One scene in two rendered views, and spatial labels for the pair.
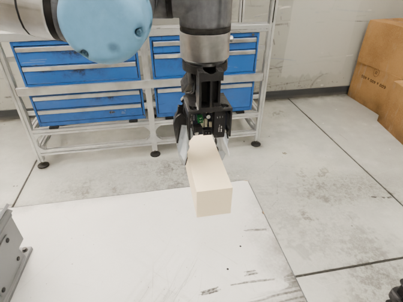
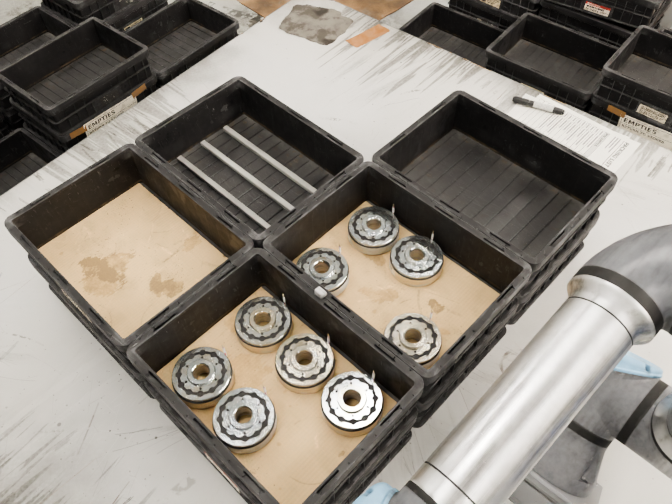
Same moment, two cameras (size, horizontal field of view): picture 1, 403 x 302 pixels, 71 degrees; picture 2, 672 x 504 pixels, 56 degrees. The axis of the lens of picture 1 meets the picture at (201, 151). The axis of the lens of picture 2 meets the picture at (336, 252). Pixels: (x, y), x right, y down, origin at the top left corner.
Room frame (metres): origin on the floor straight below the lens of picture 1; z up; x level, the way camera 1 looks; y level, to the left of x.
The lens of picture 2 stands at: (0.37, -0.02, 1.84)
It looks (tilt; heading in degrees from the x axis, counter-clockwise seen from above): 53 degrees down; 141
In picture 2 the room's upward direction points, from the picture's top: 2 degrees counter-clockwise
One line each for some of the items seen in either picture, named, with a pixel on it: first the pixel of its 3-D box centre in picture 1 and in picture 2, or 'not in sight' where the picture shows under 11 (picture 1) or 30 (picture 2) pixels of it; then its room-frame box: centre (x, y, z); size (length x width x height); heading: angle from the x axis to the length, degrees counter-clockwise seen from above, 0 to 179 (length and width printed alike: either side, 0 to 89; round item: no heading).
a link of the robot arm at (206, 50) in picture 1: (207, 45); not in sight; (0.44, -0.01, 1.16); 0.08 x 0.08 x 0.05
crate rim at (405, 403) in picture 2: not in sight; (272, 369); (-0.05, 0.18, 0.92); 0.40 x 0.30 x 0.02; 6
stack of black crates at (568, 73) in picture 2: not in sight; (544, 89); (-0.57, 1.76, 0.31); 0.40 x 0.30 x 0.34; 10
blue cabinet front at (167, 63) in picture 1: (205, 77); not in sight; (1.91, -0.03, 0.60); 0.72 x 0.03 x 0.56; 100
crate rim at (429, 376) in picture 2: not in sight; (394, 259); (-0.08, 0.48, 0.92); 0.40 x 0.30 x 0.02; 6
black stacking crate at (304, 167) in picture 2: not in sight; (251, 170); (-0.48, 0.44, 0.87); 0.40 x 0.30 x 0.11; 6
